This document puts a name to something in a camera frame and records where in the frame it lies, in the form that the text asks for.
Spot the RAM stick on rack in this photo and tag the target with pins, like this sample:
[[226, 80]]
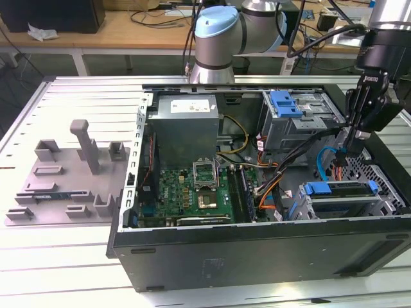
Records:
[[51, 195]]

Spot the black PC case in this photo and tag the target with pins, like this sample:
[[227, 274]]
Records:
[[257, 256]]

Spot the small black box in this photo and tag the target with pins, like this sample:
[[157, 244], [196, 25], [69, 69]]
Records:
[[327, 22]]

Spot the grey metal drive cage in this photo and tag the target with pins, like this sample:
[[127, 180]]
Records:
[[289, 131]]

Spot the RAM stick in slot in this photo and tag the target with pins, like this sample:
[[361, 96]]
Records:
[[248, 195]]

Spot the hard disk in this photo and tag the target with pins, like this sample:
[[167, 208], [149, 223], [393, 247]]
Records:
[[350, 190]]

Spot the green motherboard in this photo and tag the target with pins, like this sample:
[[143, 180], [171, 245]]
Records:
[[173, 189]]

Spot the black waste bin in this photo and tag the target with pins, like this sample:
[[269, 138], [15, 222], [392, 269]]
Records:
[[241, 65]]

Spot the CPU socket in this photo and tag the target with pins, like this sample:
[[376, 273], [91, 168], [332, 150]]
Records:
[[207, 200]]

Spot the black expansion card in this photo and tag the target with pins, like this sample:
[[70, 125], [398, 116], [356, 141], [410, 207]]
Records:
[[205, 221]]

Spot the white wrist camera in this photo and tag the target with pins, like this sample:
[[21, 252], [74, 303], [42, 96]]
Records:
[[348, 39]]

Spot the grey metal disk bay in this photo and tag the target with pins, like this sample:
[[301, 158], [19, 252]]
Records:
[[343, 200]]

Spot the wooden desk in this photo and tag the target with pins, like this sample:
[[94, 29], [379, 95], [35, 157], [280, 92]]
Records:
[[112, 32]]

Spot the large black box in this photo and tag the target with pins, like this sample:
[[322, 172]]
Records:
[[48, 16]]

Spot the grey parts rack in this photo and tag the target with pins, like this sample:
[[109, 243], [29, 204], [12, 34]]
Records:
[[64, 179]]

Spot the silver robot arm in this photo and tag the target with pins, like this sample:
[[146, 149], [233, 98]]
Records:
[[221, 38]]

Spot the blue plastic drive latch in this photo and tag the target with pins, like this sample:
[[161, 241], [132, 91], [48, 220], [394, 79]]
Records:
[[285, 109]]

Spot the white QR label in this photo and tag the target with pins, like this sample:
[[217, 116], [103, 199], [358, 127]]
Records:
[[289, 65]]

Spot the black RAM slot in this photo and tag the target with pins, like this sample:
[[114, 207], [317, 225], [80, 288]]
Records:
[[234, 194], [241, 194]]

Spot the metal locking lever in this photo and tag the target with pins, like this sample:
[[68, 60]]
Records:
[[218, 173]]

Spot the grey power supply unit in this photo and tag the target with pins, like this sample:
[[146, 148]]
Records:
[[183, 134]]

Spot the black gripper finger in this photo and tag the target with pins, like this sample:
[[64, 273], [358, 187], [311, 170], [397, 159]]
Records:
[[359, 141], [349, 112]]

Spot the black desktop device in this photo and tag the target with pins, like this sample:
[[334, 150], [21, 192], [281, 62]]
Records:
[[293, 22]]

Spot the crumpled white plastic bag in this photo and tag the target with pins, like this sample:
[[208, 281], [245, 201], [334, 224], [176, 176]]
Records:
[[41, 32]]

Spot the white sheet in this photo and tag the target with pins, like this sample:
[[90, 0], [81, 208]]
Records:
[[356, 14]]

